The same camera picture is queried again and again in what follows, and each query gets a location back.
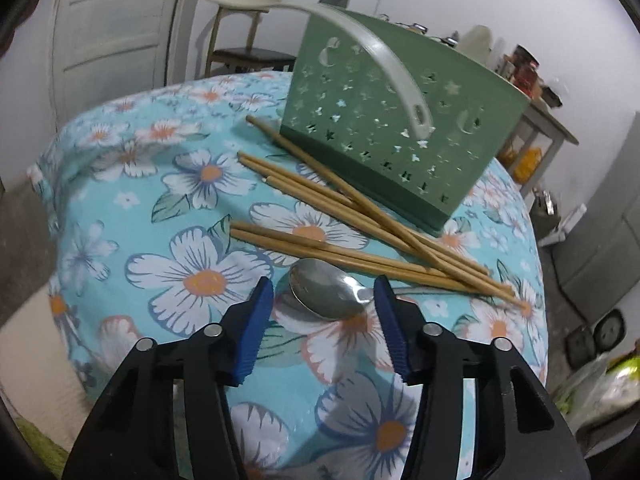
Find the floral blue tablecloth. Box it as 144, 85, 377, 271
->
27, 71, 546, 480

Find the green perforated utensil holder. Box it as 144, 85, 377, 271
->
279, 8, 531, 237

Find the green bag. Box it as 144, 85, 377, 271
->
530, 189, 562, 233

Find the metal spoon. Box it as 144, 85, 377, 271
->
289, 258, 376, 320

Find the white stand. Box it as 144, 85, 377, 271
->
540, 204, 587, 247

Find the bundle of wooden chopsticks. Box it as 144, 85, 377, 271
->
230, 115, 528, 308

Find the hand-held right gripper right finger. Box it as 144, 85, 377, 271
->
372, 275, 591, 480

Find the wooden table with white legs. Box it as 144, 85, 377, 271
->
500, 94, 581, 196

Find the dark round object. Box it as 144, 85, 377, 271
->
594, 309, 627, 357

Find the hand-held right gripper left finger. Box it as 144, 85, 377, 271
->
62, 276, 275, 480

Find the wooden chair with dark seat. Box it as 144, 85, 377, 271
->
204, 4, 297, 78

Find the white panel door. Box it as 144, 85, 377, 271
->
50, 0, 187, 126

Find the yellow bag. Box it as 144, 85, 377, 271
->
500, 145, 544, 184

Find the grey refrigerator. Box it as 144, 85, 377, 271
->
550, 110, 640, 323

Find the clear plastic bag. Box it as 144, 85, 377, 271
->
554, 350, 640, 433

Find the red drink bottle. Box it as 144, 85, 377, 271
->
512, 46, 541, 98

